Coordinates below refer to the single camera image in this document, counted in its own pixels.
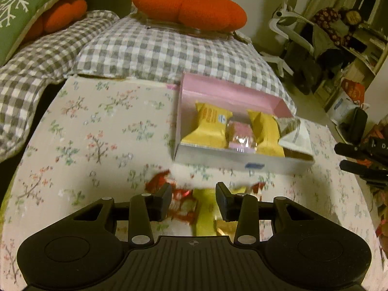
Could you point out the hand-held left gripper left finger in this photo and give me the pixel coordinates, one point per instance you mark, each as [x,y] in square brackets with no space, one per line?
[163,201]

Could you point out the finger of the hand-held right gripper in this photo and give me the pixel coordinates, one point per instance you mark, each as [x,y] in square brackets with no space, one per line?
[351,151]
[360,168]

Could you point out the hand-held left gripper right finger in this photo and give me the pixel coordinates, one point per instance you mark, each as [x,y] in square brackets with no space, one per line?
[222,201]

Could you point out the red snack packet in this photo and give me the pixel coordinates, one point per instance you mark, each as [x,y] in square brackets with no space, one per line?
[183,207]
[159,179]
[257,187]

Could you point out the yellow snack packet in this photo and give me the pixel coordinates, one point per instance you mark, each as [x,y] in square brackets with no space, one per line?
[206,215]
[266,133]
[206,124]

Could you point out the pink cardboard box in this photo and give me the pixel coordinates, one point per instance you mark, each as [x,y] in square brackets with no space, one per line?
[230,94]

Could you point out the black bag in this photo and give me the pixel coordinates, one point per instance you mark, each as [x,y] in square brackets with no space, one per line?
[354,124]

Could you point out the red and white bag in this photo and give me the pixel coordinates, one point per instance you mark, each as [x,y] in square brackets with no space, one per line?
[348,97]

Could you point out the white printed snack packet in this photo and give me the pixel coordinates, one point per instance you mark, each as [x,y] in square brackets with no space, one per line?
[295,138]

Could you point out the pink snack packet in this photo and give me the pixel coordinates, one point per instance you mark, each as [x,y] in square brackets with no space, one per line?
[241,136]

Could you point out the wooden shelf unit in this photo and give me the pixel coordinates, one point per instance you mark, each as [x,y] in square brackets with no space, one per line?
[369,54]

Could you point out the dark cloth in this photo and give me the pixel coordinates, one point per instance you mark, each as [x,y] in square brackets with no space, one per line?
[303,69]

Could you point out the floral cloth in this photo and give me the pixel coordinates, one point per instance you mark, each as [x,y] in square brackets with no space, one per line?
[91,127]

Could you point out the doll in floral dress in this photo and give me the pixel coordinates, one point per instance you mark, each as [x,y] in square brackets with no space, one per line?
[333,24]

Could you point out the white office chair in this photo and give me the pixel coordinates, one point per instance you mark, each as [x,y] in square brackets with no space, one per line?
[291,27]

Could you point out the large grey checked pillow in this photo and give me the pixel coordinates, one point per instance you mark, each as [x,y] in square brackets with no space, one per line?
[151,51]

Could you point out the large orange pumpkin cushion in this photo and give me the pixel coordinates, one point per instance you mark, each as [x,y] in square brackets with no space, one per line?
[188,4]

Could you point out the small orange pumpkin cushion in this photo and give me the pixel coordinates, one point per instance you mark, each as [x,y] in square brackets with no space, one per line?
[60,15]

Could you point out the green pillow white branch print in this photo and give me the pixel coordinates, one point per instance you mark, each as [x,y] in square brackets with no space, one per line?
[21,9]

